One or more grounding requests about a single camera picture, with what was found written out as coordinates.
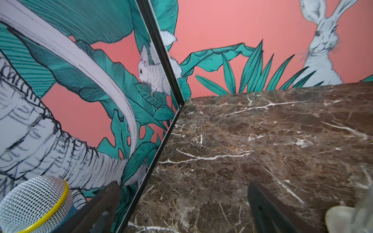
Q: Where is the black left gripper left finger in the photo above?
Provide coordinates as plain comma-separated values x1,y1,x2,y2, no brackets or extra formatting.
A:
53,181,120,233

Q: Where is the clear tall plastic tumbler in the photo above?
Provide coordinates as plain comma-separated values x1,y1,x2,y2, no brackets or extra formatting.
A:
325,180,373,233

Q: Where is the blue toy microphone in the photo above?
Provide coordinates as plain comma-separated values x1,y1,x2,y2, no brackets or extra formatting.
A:
1,176,69,233

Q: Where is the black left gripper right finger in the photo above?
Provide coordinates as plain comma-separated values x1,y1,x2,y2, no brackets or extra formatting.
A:
247,180,319,233

